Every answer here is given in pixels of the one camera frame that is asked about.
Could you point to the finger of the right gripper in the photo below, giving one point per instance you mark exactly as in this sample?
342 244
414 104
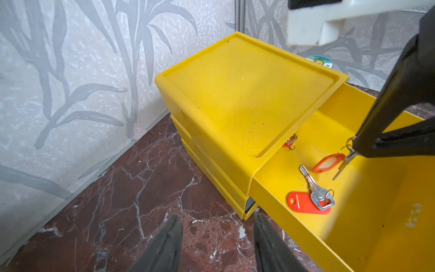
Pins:
414 140
411 82

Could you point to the key with red tag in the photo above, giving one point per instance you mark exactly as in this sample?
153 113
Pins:
317 201

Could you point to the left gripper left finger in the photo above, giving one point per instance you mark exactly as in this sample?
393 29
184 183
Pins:
163 252

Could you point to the yellow drawer cabinet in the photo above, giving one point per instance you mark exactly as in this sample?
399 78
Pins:
237 102

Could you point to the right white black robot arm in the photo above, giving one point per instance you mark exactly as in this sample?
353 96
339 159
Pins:
320 22

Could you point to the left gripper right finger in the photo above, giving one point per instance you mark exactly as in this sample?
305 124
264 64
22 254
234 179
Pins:
272 253

